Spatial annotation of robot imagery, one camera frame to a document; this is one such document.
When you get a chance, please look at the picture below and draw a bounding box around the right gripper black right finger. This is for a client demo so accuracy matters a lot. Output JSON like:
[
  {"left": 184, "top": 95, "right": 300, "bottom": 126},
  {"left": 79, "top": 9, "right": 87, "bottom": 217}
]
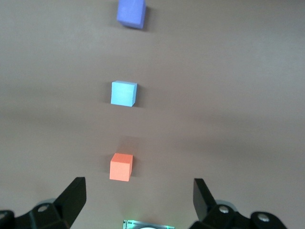
[{"left": 193, "top": 178, "right": 286, "bottom": 229}]

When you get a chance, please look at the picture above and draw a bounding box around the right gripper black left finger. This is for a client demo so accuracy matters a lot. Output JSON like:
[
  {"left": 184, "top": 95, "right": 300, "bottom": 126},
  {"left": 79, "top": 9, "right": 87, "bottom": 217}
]
[{"left": 0, "top": 177, "right": 87, "bottom": 229}]

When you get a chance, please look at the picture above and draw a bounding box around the light blue foam cube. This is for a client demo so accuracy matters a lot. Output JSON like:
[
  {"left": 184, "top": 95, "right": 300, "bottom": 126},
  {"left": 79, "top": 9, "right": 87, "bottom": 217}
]
[{"left": 110, "top": 81, "right": 138, "bottom": 107}]

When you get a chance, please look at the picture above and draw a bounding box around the orange foam cube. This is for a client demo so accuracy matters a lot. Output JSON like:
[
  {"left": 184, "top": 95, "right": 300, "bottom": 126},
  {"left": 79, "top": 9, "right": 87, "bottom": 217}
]
[{"left": 109, "top": 153, "right": 133, "bottom": 182}]

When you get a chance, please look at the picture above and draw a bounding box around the purple foam cube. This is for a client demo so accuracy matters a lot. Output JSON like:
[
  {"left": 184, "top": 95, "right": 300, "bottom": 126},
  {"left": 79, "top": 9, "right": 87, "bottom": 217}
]
[{"left": 116, "top": 0, "right": 147, "bottom": 30}]

